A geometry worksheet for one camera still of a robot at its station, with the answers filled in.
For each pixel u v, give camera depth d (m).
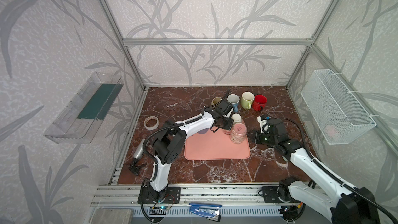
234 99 1.05
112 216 0.66
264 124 0.74
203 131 0.96
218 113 0.70
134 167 0.81
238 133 0.82
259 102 1.07
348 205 0.38
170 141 0.50
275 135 0.62
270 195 0.74
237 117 0.91
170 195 0.73
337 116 0.62
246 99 1.01
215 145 0.89
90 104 0.70
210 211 0.68
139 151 0.83
